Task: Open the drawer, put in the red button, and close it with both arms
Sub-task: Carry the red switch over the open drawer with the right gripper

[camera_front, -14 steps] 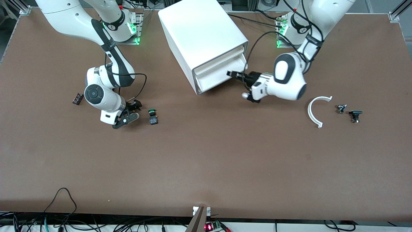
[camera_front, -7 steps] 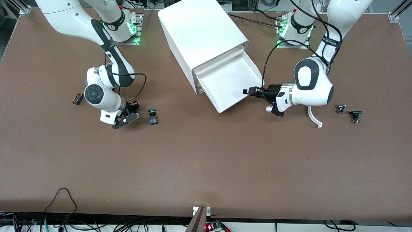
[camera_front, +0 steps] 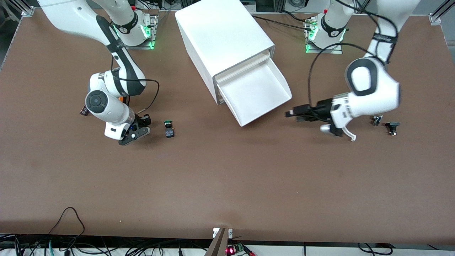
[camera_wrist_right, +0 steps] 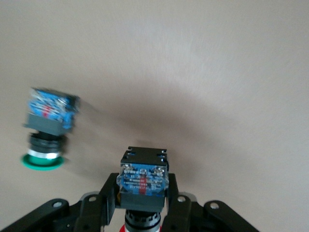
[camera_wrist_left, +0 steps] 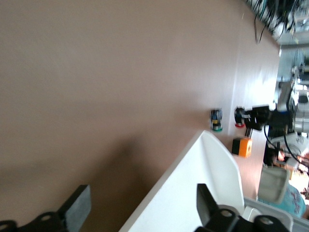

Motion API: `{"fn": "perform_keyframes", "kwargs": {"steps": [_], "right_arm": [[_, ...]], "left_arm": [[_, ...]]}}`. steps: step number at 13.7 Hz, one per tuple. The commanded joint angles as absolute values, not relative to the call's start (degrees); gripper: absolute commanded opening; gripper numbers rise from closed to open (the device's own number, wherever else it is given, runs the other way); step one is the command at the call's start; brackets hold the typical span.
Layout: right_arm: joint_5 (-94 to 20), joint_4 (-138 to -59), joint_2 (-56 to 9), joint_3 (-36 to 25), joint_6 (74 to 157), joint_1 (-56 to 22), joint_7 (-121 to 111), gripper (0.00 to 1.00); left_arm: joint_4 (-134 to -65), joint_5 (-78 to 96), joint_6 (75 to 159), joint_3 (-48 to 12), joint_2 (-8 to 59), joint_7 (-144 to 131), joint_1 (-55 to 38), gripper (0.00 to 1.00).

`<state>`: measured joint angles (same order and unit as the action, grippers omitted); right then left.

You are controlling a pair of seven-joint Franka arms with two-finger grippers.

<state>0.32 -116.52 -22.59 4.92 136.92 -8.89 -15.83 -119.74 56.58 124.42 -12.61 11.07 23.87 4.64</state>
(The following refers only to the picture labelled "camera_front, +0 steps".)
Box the white plastic drawer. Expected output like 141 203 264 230
214 50 272 83
216 57 293 127

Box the white drawer cabinet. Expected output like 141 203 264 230
175 0 276 105

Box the circuit board with red LED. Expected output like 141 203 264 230
226 244 255 256

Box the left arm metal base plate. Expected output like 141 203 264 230
305 18 343 54

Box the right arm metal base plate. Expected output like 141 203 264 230
117 14 159 50

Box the black cable behind cabinet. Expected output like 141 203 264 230
251 14 315 32

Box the black looped cable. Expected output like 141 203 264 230
48 207 86 246

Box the aluminium frame extrusion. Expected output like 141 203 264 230
14 0 35 17
429 0 455 24

